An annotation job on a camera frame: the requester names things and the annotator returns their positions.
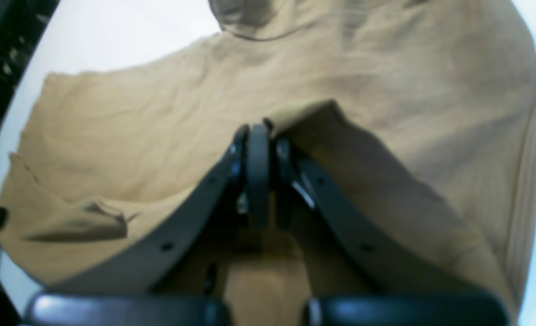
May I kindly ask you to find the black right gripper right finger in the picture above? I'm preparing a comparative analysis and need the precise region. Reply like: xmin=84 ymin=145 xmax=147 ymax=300
xmin=275 ymin=137 xmax=506 ymax=313

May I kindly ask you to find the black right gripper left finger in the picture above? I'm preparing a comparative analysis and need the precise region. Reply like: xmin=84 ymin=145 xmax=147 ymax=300
xmin=52 ymin=125 xmax=249 ymax=294

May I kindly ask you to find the brown T-shirt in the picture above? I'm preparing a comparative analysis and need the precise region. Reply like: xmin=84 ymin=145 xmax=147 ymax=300
xmin=0 ymin=0 xmax=536 ymax=322

